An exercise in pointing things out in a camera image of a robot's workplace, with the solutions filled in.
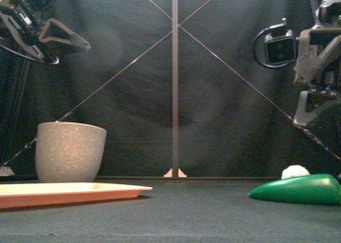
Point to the pink and cream rectangular plate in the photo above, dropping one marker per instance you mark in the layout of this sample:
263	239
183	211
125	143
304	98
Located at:
58	192

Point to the black cloth backdrop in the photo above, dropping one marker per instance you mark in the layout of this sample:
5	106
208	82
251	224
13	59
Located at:
213	127

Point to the post foot bracket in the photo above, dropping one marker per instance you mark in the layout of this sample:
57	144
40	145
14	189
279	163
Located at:
175	174

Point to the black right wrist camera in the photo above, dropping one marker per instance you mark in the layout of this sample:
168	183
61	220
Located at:
280	49

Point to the small white toy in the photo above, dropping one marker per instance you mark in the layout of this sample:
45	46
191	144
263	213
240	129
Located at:
295	171

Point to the grey corner bracket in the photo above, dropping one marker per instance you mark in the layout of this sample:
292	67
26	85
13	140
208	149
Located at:
6	171

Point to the grey speckled cup bowl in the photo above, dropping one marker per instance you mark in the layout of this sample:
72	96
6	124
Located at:
70	152

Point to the green toy pepper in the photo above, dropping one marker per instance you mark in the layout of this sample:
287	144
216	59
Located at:
302	190

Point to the grey vertical frame post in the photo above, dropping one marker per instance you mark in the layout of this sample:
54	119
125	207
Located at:
175	87

